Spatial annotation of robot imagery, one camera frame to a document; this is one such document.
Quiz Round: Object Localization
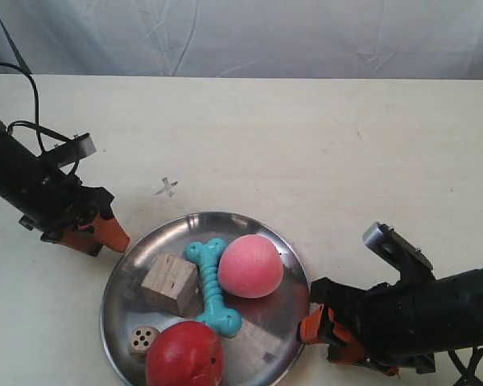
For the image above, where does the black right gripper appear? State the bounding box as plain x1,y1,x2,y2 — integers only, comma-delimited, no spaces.
297,277,435,374

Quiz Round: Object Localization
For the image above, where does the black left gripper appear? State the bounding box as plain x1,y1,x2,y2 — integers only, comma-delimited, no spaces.
19,177,130,256

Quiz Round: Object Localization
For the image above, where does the round steel plate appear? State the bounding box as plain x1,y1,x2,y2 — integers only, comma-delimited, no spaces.
100,211,310,385

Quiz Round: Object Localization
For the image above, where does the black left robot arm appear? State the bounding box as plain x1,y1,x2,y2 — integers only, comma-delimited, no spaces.
0,121,130,256

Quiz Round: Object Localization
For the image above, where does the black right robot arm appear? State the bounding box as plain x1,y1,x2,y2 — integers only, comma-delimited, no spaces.
296,268,483,376

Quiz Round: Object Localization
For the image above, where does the wooden cube block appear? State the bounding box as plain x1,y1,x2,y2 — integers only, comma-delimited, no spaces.
141,253,199,316

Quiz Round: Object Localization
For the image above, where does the pink peach toy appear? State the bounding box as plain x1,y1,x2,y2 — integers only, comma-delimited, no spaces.
218,235,283,299

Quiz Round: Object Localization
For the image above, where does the small wooden die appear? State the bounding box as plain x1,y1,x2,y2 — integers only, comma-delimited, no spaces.
128,326,160,363

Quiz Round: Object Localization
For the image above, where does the teal bone toy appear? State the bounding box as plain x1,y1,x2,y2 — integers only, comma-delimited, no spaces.
184,238,242,338

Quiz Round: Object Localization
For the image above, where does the red apple toy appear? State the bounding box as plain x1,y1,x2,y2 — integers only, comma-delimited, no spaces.
145,321,223,386

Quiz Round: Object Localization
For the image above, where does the white backdrop curtain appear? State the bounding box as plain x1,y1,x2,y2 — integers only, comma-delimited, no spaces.
0,1,483,80

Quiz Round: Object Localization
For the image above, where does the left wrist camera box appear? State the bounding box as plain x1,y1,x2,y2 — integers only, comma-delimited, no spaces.
40,133,97,168

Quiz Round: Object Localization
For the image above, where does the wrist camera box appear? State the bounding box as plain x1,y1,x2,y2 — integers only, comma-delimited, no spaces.
362,222,435,285
40,133,97,168

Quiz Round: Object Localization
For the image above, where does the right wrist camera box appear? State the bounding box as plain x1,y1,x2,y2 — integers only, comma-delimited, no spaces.
362,222,435,285

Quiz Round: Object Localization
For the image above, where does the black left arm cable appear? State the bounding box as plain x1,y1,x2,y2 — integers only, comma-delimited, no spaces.
0,62,81,178

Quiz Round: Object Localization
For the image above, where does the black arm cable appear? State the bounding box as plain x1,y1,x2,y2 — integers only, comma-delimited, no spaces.
446,343,483,386
0,62,81,178

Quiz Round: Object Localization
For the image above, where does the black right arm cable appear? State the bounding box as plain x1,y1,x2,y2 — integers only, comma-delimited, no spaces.
446,343,483,386

